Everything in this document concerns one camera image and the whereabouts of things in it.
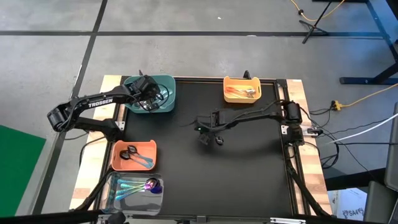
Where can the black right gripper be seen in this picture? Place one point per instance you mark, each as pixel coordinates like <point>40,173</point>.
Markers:
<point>206,124</point>

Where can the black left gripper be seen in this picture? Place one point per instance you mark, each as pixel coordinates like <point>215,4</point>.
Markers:
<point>146,87</point>

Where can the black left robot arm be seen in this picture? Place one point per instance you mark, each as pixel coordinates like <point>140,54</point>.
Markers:
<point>99,102</point>

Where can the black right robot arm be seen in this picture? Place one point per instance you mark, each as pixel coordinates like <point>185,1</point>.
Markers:
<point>264,115</point>

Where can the teal plastic bin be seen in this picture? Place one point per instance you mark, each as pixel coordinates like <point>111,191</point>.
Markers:
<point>169,99</point>

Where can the orange plastic bin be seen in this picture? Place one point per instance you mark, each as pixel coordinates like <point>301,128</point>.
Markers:
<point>146,146</point>

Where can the yellow plastic bin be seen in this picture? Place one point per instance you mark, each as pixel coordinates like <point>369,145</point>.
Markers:
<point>242,81</point>

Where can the clear plastic tray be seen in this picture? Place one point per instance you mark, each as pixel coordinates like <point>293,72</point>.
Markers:
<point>133,203</point>

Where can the green floor mat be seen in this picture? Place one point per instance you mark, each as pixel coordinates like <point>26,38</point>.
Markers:
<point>18,171</point>

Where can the black tripod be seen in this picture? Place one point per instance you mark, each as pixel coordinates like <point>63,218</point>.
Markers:
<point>312,29</point>

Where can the white cardboard box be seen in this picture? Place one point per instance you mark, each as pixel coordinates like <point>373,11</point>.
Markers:
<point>348,205</point>

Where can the black desk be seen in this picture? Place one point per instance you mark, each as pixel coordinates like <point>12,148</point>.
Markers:
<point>367,74</point>

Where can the grey laptop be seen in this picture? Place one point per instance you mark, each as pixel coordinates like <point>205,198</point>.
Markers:
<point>392,149</point>

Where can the silver mounting bracket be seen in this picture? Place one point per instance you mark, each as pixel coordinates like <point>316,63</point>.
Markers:
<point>284,129</point>

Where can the silver frame bracket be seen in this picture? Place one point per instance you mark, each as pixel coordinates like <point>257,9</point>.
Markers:
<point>287,220</point>

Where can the black rig frame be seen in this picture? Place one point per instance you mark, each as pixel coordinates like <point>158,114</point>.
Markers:
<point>31,220</point>

